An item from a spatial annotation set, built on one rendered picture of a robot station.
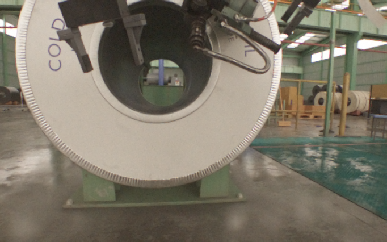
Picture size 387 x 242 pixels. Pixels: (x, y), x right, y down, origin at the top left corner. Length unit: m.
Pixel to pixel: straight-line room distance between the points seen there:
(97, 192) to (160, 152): 0.49
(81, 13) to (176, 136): 0.61
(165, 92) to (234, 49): 2.51
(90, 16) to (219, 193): 1.08
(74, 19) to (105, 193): 0.95
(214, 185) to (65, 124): 0.84
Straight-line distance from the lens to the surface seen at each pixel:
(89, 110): 0.96
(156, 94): 3.39
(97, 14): 0.48
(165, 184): 0.98
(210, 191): 1.24
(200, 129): 0.92
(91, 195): 1.28
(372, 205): 1.60
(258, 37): 0.83
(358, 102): 12.93
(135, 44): 0.47
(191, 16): 0.84
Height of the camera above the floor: 0.59
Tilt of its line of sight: 6 degrees down
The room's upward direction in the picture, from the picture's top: 1 degrees clockwise
